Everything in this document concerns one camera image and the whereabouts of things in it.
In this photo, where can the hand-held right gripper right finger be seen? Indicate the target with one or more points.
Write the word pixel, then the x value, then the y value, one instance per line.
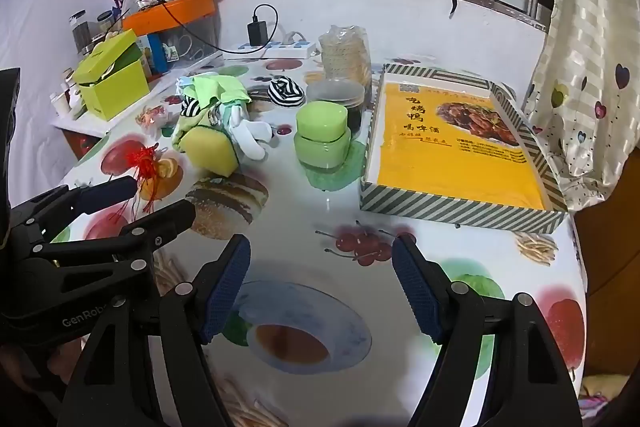
pixel 417 294

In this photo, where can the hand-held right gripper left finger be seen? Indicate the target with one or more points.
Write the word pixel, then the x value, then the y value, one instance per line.
pixel 227 289

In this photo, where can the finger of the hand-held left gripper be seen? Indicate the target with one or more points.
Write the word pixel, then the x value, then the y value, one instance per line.
pixel 107 194
pixel 165 219

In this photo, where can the white sock green trim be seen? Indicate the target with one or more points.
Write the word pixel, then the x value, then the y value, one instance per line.
pixel 250 142

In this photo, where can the striped cardboard box yellow lining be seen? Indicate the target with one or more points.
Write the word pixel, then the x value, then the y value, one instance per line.
pixel 450 157

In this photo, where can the light green cloth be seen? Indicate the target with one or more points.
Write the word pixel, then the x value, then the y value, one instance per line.
pixel 220 88

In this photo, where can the black white striped sock ball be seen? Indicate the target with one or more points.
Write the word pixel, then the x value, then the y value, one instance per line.
pixel 286 92

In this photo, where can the person's left hand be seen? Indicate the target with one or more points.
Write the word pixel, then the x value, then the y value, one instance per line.
pixel 35 367

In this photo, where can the red tassel knot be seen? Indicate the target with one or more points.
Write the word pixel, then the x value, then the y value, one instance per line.
pixel 146 162

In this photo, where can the yellow sponge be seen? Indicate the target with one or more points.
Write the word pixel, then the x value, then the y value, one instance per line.
pixel 210 154

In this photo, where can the white shelf board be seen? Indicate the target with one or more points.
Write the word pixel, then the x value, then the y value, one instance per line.
pixel 125 117

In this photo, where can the white bottle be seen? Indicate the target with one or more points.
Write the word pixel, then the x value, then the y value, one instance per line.
pixel 62 102

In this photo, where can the lime green box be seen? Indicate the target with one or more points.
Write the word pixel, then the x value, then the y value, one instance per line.
pixel 112 82

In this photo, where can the black white striped sock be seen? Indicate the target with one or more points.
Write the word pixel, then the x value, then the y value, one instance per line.
pixel 192 107

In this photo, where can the blue carton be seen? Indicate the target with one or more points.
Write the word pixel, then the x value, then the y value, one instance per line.
pixel 157 54

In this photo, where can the tall glass jar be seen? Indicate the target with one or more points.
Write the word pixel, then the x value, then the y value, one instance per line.
pixel 80 34

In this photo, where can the short glass jar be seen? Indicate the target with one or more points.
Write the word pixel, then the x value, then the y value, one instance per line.
pixel 105 22

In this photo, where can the light green plastic jar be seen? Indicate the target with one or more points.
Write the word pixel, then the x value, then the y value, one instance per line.
pixel 322 137

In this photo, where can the storage bin orange lid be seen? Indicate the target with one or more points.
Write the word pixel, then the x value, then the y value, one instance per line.
pixel 172 17

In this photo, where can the brown wooden cabinet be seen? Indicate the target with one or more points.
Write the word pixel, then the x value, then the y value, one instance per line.
pixel 610 282

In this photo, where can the white power strip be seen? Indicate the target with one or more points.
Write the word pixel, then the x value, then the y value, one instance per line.
pixel 280 51

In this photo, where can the black charger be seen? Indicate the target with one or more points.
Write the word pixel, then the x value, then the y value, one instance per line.
pixel 257 32

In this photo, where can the clear lidded plastic container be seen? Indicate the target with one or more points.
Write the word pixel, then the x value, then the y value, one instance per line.
pixel 335 94

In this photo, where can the bag of paper cups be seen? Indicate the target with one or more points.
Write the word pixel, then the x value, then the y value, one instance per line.
pixel 345 52

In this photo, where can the heart print curtain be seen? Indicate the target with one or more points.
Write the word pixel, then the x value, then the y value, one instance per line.
pixel 590 57

